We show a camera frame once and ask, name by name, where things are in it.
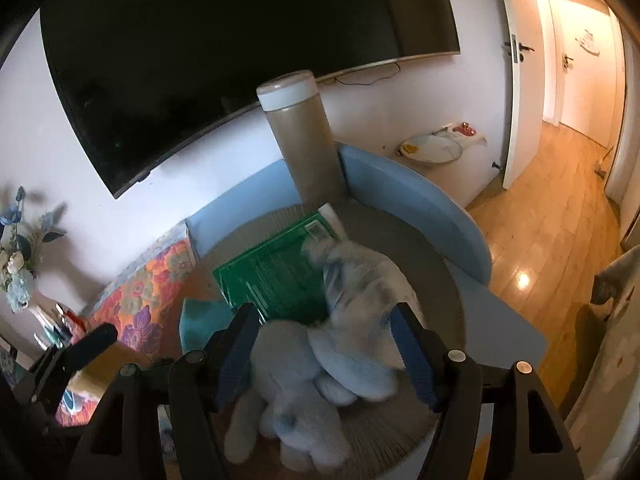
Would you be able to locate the large green cotton swab packet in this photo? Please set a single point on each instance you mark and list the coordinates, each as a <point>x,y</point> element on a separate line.
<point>270,270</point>

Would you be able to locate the white bedding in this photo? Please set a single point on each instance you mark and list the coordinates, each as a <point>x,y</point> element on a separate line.
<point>610,360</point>

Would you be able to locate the cardboard post with white cap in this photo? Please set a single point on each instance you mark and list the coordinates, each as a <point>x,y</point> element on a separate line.
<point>305,150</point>

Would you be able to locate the white ribbed vase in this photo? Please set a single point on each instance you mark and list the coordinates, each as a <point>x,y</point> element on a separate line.
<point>42,316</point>

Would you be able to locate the white round plate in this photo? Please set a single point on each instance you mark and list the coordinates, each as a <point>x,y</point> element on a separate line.
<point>430,149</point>

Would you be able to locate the floral quilted blanket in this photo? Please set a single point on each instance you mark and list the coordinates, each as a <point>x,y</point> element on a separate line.
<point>150,285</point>

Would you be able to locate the white hallway door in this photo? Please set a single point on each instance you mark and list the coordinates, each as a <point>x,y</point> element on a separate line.
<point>585,85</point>

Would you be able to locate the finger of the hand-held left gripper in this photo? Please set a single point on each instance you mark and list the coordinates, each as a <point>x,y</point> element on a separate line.
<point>95,342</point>

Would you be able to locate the small broom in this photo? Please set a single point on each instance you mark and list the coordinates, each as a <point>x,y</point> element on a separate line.
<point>604,162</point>

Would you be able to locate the black television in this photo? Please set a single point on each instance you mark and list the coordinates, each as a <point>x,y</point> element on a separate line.
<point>225,35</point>

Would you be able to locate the round woven basket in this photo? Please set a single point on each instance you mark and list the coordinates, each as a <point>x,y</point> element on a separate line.
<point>425,195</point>

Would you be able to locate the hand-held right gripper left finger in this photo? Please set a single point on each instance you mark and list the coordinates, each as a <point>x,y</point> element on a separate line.
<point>235,360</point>

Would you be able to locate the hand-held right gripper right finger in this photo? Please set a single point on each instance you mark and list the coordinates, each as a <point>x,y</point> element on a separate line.
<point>415,360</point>

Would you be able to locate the blue and white artificial flowers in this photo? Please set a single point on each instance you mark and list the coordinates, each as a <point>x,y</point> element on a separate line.
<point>20,255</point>

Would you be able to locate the tan woven basket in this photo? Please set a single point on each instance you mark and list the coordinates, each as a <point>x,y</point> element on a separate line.
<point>120,360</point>

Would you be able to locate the white plush toy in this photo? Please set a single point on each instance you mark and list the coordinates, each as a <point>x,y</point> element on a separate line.
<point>350,355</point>

